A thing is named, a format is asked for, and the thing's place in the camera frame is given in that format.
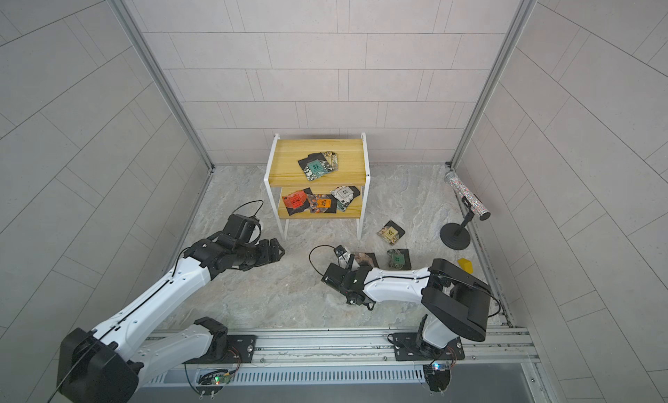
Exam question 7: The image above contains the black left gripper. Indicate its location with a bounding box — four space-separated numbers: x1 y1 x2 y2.
235 237 291 270

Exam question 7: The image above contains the pink label tea bag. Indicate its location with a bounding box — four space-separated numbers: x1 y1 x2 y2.
355 253 379 267

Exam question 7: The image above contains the green label tea bag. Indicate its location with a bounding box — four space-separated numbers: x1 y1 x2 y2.
387 248 412 271

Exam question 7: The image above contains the yellow label tea bag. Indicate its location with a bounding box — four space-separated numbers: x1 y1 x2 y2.
377 220 406 246

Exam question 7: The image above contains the teal label tea bag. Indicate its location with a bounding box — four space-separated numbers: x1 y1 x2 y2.
297 153 333 182

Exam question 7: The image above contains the floral pattern tea bag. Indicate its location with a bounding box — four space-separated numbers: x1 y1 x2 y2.
322 151 339 172

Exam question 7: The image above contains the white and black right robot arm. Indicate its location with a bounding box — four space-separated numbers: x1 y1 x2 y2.
322 259 493 360

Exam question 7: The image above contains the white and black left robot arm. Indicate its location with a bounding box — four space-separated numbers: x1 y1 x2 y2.
56 239 285 402

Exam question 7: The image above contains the red label tea bag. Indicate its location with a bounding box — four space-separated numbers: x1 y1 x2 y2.
282 187 312 216

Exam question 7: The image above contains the orange label tea bag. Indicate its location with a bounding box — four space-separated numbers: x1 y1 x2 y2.
307 194 337 213

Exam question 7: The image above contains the patterned tube on black stand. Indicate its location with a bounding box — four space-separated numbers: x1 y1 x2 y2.
440 170 492 251

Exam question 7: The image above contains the yellow block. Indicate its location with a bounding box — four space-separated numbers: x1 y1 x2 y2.
458 258 474 274

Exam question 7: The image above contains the right circuit board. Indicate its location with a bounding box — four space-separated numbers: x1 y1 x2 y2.
423 363 452 394

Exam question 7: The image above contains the circuit board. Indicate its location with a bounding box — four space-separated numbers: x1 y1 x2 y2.
194 369 236 400
423 363 452 394

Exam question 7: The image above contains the left circuit board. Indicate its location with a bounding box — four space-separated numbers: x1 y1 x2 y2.
194 369 236 400

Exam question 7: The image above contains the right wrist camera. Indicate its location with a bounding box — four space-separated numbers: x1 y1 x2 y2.
334 245 355 270

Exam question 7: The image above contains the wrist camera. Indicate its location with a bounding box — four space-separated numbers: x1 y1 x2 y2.
223 213 262 245
334 245 355 270

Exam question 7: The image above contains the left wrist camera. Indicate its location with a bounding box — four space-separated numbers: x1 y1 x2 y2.
223 213 262 245

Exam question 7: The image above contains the wooden two-tier shelf white frame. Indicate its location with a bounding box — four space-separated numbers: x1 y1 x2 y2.
264 134 372 241

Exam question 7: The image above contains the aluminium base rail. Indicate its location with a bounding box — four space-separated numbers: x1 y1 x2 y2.
102 325 541 372

